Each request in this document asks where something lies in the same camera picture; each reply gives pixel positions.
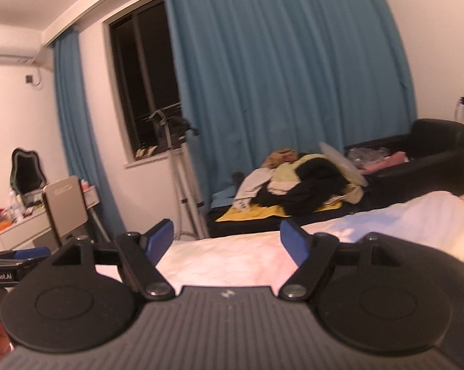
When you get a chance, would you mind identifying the clear bottle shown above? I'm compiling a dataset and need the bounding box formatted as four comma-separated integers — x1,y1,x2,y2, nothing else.
9,190,24,222

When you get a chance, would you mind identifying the dark window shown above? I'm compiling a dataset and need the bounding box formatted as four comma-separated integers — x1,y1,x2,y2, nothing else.
108,0,184,168

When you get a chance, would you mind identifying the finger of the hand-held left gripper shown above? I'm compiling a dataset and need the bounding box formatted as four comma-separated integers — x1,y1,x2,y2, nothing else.
0,247,51,266

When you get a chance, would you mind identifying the pink cloth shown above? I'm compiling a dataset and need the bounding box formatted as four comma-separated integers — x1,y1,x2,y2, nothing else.
361,151,410,174

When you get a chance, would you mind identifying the wide blue curtain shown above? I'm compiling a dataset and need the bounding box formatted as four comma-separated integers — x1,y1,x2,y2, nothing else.
160,0,418,240

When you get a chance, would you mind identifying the yellow blanket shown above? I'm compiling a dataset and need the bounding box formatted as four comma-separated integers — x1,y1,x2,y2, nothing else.
216,200,335,223

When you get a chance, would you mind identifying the clear plastic lid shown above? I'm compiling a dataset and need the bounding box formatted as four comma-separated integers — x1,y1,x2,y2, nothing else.
319,142,369,187

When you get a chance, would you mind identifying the garment steamer stand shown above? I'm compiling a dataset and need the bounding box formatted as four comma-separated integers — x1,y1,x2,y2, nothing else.
145,110,211,240

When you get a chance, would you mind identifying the pale yellow garment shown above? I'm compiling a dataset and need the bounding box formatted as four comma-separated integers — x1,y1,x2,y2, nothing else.
268,153,325,197

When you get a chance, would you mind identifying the black sofa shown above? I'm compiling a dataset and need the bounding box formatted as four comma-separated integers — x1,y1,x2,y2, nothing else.
207,119,464,240

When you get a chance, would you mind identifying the narrow blue curtain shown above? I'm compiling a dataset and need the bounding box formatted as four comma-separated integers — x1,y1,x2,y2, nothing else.
52,29,126,241

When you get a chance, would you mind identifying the black-framed mirror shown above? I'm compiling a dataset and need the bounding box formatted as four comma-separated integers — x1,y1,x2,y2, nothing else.
9,147,48,201

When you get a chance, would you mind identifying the white cloth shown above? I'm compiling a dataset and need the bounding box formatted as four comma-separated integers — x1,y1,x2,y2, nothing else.
234,167,273,209

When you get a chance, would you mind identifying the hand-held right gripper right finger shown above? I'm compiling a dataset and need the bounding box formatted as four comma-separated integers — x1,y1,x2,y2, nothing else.
278,218,407,302

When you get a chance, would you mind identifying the black garment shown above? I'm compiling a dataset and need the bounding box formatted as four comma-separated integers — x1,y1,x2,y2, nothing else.
253,158,350,217

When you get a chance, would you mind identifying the brown cloth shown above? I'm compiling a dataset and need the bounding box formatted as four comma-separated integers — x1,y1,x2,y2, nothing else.
261,148,299,170

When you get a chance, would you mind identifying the white desk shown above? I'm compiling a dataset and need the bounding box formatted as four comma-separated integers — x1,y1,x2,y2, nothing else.
0,189,102,256

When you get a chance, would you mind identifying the white air conditioner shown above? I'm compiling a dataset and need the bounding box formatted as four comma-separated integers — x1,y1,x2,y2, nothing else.
0,23,44,64

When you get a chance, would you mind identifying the white bed sheet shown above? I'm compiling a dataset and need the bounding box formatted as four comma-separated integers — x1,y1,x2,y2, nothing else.
95,191,464,290

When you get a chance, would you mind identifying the beige folding chair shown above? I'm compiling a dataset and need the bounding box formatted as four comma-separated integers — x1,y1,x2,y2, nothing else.
42,175,102,248

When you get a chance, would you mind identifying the clear plastic bag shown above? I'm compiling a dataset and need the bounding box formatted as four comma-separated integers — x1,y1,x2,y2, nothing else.
346,147,391,166

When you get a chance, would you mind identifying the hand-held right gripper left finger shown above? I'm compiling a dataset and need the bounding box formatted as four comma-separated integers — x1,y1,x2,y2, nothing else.
51,218,176,302

